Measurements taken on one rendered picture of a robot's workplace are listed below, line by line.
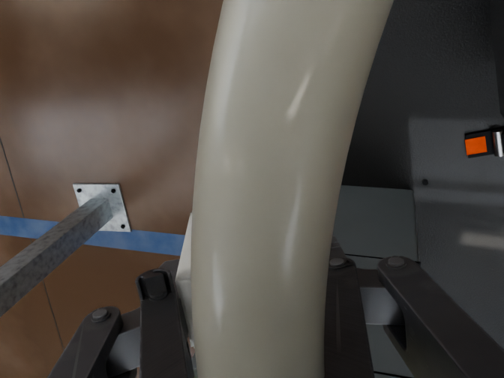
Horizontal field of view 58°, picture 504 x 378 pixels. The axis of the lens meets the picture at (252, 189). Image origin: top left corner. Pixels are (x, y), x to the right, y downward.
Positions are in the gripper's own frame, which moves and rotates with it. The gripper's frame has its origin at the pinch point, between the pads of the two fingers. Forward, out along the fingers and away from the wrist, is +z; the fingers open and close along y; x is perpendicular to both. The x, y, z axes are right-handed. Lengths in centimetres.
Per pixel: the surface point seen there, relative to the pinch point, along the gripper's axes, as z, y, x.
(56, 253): 116, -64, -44
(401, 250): 78, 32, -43
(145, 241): 145, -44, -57
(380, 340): 50, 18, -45
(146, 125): 136, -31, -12
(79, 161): 147, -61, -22
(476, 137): 101, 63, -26
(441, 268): 109, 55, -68
